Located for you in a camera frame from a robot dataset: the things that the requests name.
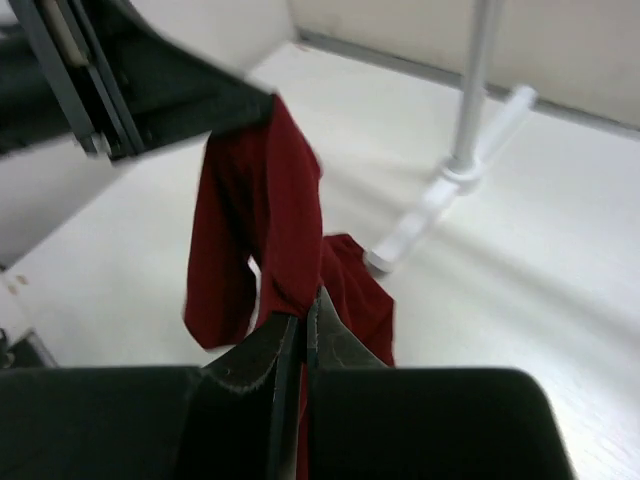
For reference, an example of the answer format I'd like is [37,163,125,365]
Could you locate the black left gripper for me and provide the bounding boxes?
[1,1,273,160]

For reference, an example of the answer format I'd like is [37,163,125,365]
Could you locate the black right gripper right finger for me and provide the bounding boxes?
[306,288,387,479]

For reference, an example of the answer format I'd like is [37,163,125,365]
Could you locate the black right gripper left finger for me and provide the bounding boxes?
[202,314,300,479]

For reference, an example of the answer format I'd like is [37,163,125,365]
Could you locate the dark red t shirt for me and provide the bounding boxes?
[175,95,398,479]

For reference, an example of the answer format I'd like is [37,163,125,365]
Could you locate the white metal clothes rack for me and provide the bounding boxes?
[365,1,538,275]

